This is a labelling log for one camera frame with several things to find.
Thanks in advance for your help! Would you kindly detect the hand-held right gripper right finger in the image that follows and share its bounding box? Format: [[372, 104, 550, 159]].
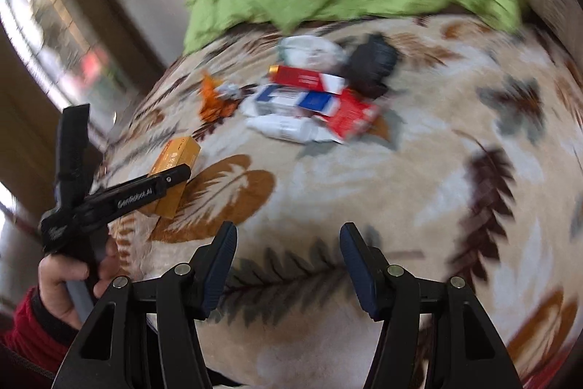
[[339, 222, 524, 389]]

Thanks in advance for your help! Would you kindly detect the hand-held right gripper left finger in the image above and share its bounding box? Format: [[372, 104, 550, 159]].
[[52, 221, 238, 389]]

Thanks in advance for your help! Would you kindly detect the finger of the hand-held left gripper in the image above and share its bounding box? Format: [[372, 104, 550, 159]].
[[84, 164, 192, 219], [55, 104, 91, 207]]

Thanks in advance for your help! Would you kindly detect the orange cardboard box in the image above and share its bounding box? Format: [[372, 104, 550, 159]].
[[148, 137, 201, 219]]

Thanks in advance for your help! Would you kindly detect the torn red box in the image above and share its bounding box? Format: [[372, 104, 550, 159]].
[[319, 88, 381, 144]]

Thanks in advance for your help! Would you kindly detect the blue and white box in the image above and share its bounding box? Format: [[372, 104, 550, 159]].
[[241, 83, 342, 118]]

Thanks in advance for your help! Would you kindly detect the person's left forearm red sleeve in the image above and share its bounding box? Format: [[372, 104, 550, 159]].
[[0, 286, 83, 381]]

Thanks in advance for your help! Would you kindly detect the person's left hand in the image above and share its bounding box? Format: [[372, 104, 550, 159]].
[[38, 238, 120, 330]]

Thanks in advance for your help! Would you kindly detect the leaf printed blanket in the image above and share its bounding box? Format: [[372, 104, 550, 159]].
[[89, 13, 583, 389]]

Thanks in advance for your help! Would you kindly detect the orange crumpled wrapper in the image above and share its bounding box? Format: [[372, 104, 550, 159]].
[[199, 72, 240, 123]]

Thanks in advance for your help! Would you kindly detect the patterned glass door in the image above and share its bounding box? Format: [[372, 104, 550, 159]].
[[0, 0, 124, 116]]

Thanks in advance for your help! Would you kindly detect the red cigarette pack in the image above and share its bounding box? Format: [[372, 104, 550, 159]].
[[269, 65, 347, 96]]

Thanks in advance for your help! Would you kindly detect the black plastic bag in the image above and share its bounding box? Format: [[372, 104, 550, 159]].
[[344, 34, 399, 98]]

